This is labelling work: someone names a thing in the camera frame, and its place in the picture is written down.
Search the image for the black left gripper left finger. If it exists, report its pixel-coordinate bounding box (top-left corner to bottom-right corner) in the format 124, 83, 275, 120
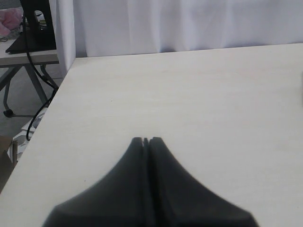
43, 138, 149, 227

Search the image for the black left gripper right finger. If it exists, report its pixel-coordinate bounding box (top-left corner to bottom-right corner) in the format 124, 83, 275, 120
149, 137, 258, 227

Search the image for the white backdrop curtain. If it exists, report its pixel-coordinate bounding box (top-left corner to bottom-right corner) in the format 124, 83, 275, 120
49, 0, 303, 73

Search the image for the side table with legs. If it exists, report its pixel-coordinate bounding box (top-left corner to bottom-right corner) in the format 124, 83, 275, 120
0, 35, 60, 118

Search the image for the black stand on side table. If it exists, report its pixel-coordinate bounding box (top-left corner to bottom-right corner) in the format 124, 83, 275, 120
6, 0, 56, 54

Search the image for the pink plush toy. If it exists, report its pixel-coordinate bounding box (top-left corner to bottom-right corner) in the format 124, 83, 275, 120
0, 8, 23, 36

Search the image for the black hanging cable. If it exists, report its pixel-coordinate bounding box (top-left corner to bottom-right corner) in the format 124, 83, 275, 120
21, 9, 60, 142

